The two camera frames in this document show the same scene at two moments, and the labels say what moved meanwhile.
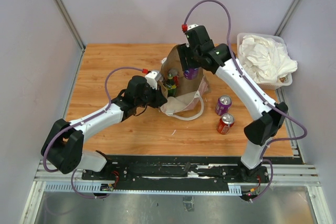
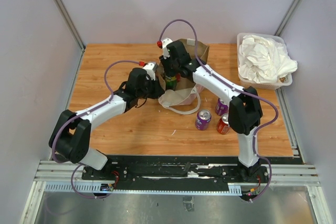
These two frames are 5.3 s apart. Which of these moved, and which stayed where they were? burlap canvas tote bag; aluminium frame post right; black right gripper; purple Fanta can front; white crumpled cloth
Moved: black right gripper; burlap canvas tote bag; purple Fanta can front
Stayed: aluminium frame post right; white crumpled cloth
